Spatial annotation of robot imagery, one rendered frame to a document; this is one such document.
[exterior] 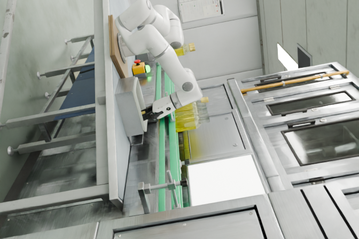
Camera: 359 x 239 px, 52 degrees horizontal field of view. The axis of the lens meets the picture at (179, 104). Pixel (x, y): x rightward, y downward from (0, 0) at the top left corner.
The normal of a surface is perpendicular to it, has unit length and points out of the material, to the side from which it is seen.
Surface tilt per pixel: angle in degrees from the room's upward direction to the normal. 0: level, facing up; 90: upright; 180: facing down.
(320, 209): 90
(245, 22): 90
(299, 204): 90
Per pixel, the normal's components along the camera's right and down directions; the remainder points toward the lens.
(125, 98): 0.04, 0.45
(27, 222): -0.18, -0.88
